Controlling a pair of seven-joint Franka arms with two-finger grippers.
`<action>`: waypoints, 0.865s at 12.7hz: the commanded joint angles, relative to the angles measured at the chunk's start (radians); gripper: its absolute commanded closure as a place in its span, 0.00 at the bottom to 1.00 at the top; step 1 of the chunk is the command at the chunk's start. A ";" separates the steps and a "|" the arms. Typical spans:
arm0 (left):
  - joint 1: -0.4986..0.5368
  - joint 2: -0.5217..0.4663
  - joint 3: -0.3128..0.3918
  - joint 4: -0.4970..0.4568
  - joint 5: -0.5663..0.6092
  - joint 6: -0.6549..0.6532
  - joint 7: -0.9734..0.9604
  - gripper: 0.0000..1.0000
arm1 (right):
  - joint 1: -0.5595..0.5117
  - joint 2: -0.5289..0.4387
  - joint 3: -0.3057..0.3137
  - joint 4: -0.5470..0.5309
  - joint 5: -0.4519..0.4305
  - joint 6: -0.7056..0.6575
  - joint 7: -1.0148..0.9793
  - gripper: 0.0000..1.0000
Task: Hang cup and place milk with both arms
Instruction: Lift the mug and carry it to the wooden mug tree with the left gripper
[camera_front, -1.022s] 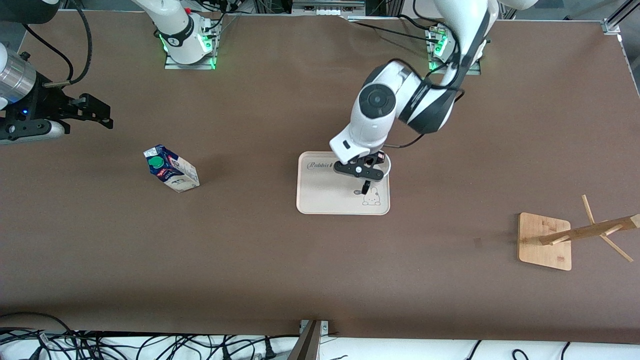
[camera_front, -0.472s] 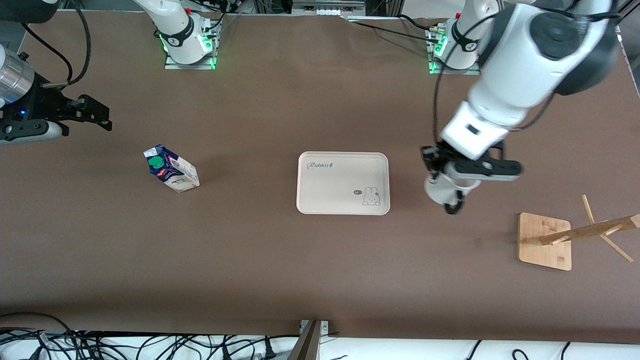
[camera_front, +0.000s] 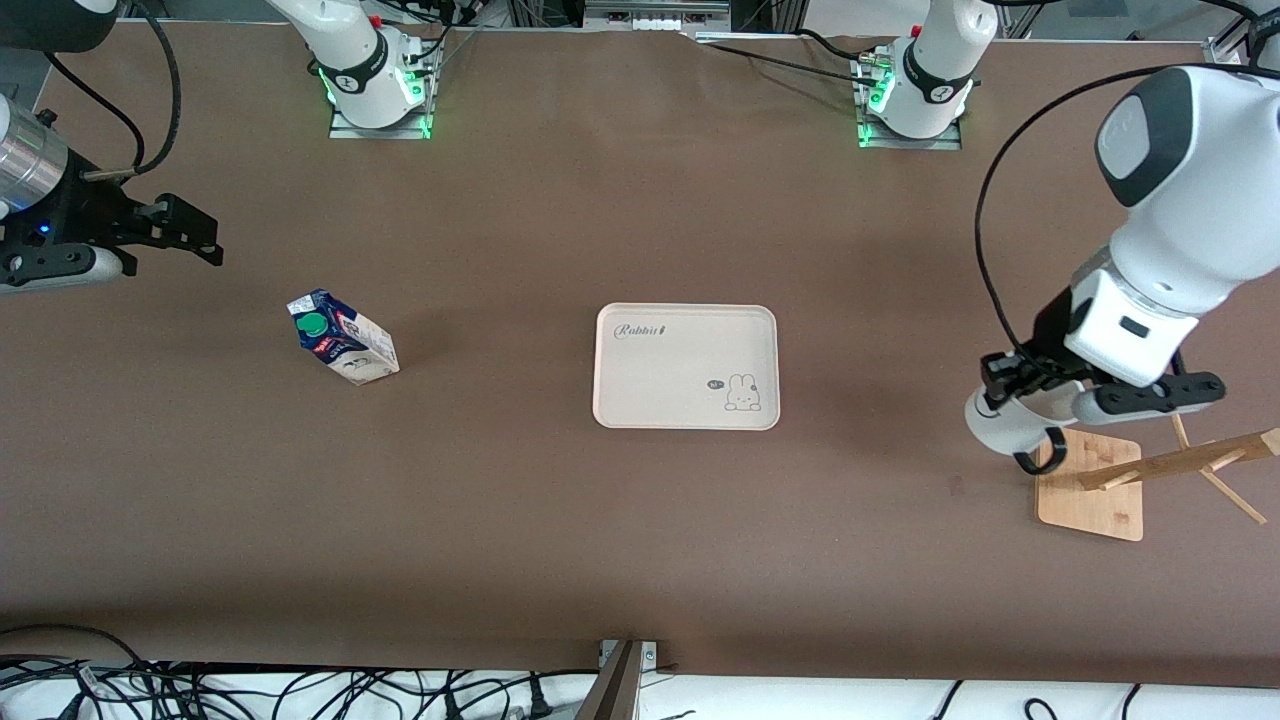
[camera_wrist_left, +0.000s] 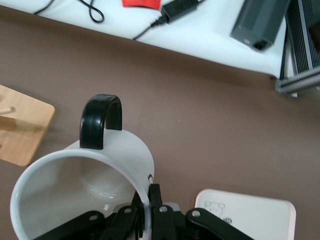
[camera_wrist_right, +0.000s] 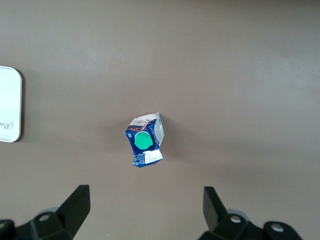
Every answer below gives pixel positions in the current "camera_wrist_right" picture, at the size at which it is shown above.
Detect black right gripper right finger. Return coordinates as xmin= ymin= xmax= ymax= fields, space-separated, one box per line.
xmin=197 ymin=186 xmax=304 ymax=240

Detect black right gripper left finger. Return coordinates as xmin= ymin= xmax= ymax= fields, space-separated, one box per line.
xmin=0 ymin=184 xmax=91 ymax=240

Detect blue milk carton green cap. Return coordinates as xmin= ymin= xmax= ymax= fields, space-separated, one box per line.
xmin=123 ymin=112 xmax=166 ymax=169

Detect white rectangular tin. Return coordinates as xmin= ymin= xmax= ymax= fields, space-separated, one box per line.
xmin=0 ymin=65 xmax=23 ymax=144

